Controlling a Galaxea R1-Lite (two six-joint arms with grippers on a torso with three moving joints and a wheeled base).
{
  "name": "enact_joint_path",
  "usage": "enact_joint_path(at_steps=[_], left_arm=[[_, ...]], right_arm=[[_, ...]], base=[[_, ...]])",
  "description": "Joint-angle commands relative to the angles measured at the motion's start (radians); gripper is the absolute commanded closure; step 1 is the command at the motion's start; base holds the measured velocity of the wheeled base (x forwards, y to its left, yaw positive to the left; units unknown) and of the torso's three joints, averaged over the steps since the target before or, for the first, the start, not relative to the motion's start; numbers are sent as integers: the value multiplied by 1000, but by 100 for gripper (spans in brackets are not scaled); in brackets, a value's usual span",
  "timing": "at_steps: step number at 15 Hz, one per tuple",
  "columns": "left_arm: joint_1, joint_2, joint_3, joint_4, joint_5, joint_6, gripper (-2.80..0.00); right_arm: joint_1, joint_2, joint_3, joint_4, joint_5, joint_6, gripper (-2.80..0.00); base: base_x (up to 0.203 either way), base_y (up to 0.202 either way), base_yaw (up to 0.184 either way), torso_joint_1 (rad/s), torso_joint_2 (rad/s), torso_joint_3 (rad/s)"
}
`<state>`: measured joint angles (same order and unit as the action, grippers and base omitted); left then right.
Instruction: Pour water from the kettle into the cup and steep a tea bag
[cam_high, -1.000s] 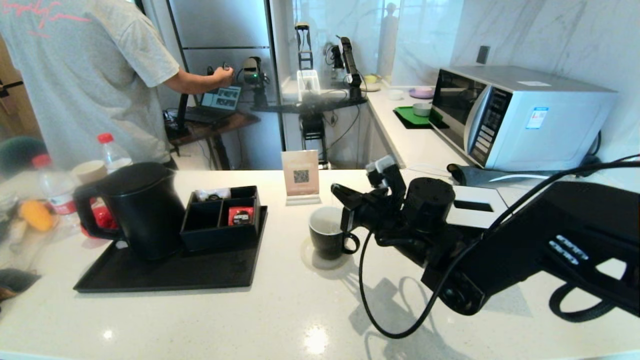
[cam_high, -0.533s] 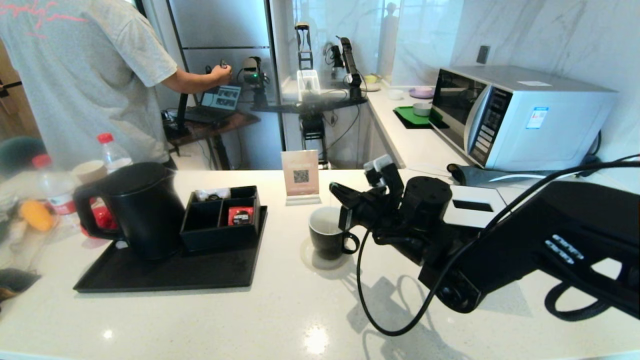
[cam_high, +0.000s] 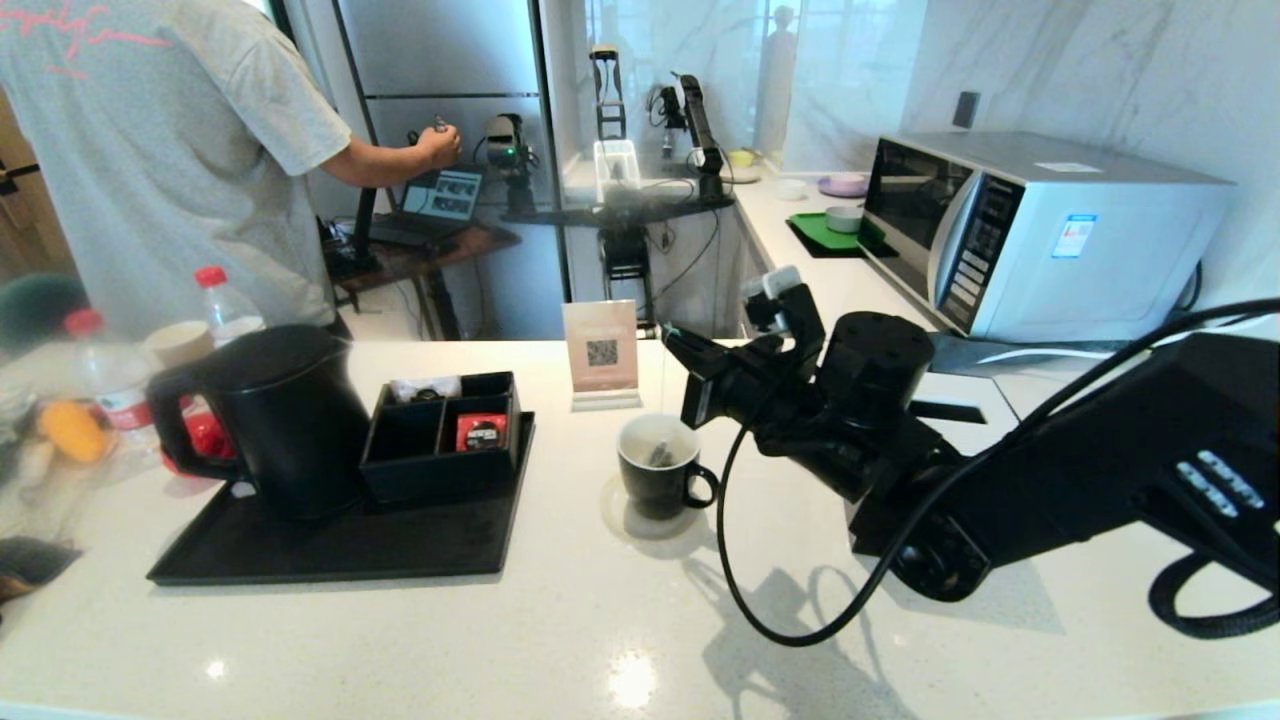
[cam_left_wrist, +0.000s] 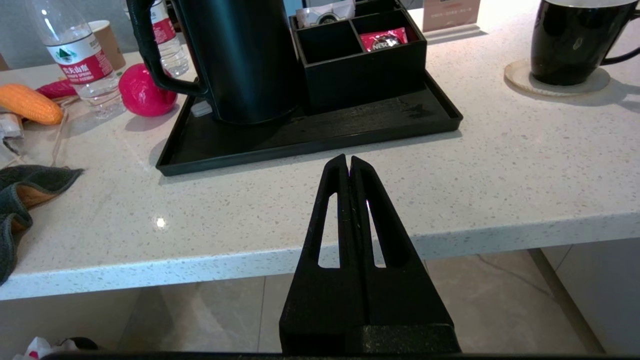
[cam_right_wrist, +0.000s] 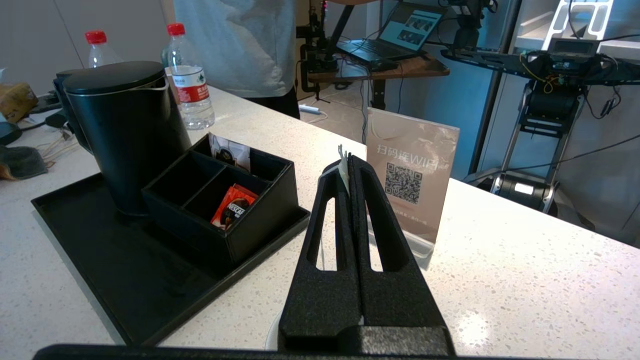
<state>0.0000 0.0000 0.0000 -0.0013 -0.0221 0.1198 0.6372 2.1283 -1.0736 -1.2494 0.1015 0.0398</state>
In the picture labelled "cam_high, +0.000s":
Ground person's right hand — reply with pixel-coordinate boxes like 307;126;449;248
415;124;464;173

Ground green tray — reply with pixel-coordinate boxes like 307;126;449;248
785;210;897;259

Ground water bottle red cap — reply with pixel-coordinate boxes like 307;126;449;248
194;265;265;344
60;308;163;433

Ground black electric kettle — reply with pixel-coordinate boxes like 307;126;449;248
146;322;371;527

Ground black power cable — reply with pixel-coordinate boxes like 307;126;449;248
1150;262;1206;341

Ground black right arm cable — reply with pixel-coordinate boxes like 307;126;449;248
715;298;1280;649

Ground brown paper cup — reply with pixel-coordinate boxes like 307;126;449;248
143;320;216;367

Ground grey refrigerator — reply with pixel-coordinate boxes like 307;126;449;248
333;0;566;341

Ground white power cable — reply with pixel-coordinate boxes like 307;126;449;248
985;318;1280;365

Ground orange toy fruit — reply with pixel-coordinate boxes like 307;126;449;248
38;400;109;463

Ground black tissue box white lid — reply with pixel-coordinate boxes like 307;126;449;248
845;370;1021;561

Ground white dish rack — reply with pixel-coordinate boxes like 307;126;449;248
593;138;642;201

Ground black compartment organizer box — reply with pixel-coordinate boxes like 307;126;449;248
360;372;524;503

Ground white saucer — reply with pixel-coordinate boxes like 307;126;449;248
600;474;701;542

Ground black serving tray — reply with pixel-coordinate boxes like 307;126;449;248
147;412;536;587

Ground white sugar sachets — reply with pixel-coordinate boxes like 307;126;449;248
390;376;461;402

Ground wooden desk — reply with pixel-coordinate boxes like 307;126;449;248
335;222;522;341

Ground black mug white inside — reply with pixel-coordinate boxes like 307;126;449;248
616;412;720;521

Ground red coffee sachet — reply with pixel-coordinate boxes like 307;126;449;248
457;413;509;453

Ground red toy apple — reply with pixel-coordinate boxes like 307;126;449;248
178;395;237;473

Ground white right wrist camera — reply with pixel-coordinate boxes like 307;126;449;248
741;264;827;341

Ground black laptop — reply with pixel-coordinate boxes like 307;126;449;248
368;168;484;249

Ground QR code sign stand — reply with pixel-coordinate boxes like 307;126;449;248
562;299;643;413

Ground person in grey t-shirt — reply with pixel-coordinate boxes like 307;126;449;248
0;0;353;339

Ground tall black frame stand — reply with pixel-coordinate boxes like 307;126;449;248
588;42;629;141

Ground green chair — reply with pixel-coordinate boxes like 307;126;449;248
0;272;91;351

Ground person's right forearm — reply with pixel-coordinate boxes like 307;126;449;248
318;135;436;191

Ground silver microwave oven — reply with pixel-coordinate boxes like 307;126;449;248
858;131;1236;343

